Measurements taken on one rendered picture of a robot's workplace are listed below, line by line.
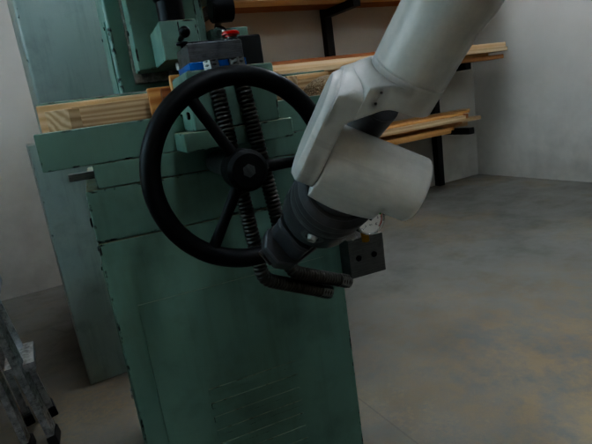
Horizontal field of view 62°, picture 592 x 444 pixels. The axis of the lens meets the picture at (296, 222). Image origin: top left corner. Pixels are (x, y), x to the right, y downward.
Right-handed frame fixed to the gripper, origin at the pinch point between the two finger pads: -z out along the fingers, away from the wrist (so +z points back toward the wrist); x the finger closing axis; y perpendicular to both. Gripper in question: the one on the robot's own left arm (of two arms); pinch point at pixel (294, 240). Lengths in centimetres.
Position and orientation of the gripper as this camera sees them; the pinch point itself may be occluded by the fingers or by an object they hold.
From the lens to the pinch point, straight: 68.0
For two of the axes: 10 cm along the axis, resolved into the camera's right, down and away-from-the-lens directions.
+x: 7.2, -5.6, 4.1
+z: 2.6, -3.4, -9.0
